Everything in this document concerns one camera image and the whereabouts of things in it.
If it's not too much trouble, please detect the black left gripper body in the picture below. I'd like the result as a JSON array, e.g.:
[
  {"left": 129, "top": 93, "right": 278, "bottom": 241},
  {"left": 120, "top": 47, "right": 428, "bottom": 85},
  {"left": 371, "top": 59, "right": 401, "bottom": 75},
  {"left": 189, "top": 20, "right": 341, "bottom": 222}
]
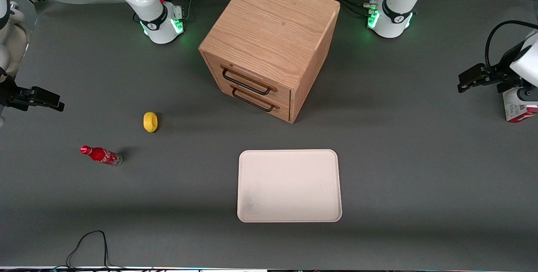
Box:
[{"left": 483, "top": 42, "right": 526, "bottom": 93}]

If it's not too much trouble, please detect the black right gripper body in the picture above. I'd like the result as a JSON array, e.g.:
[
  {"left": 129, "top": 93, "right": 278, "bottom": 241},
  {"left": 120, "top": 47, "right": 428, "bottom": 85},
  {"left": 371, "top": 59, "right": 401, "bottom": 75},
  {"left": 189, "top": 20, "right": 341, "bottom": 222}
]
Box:
[{"left": 0, "top": 77, "right": 33, "bottom": 111}]

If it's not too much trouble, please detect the red tartan cookie box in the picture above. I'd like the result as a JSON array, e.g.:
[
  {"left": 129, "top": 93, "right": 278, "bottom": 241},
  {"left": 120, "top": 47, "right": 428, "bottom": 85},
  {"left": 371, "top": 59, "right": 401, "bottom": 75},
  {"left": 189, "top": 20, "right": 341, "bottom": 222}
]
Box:
[{"left": 503, "top": 91, "right": 538, "bottom": 123}]

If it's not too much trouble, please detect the cream plastic tray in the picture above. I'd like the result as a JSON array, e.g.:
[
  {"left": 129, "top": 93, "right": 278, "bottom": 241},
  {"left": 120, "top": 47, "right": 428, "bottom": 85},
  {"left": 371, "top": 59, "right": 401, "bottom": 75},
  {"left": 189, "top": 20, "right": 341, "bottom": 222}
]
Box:
[{"left": 237, "top": 149, "right": 343, "bottom": 223}]

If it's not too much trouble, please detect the red cola bottle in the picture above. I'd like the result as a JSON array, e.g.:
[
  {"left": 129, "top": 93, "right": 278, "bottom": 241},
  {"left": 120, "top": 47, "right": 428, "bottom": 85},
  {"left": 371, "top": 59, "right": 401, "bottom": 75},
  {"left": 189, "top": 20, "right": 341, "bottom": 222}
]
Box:
[{"left": 80, "top": 145, "right": 123, "bottom": 166}]

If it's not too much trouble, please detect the yellow lemon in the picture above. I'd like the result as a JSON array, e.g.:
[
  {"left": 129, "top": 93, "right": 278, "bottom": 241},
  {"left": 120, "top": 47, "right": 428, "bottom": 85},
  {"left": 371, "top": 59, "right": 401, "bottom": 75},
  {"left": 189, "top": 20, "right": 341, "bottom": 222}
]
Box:
[{"left": 143, "top": 112, "right": 158, "bottom": 133}]

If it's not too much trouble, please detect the wooden drawer front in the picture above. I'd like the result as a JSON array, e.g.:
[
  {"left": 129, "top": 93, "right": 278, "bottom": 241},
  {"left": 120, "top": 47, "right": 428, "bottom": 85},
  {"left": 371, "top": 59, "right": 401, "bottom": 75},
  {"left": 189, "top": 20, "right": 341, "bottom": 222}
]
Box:
[
  {"left": 209, "top": 74, "right": 291, "bottom": 122},
  {"left": 204, "top": 53, "right": 292, "bottom": 108}
]

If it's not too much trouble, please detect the wooden drawer cabinet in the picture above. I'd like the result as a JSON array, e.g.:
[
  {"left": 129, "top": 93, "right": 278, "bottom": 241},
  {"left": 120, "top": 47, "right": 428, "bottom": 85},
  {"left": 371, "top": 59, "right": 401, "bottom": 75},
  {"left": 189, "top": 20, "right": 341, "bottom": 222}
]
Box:
[{"left": 198, "top": 0, "right": 341, "bottom": 124}]

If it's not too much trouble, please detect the thin black looped cable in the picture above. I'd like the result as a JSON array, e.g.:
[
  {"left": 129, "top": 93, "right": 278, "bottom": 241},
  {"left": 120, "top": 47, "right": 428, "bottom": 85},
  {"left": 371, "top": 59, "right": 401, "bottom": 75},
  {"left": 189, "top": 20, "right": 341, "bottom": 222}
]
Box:
[{"left": 66, "top": 230, "right": 127, "bottom": 270}]

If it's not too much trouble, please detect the black metal drawer handle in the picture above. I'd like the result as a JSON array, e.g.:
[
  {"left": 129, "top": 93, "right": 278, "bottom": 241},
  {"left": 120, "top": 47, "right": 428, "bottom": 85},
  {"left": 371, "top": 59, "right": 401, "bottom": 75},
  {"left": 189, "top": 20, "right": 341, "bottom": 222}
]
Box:
[
  {"left": 232, "top": 87, "right": 275, "bottom": 113},
  {"left": 222, "top": 67, "right": 272, "bottom": 96}
]

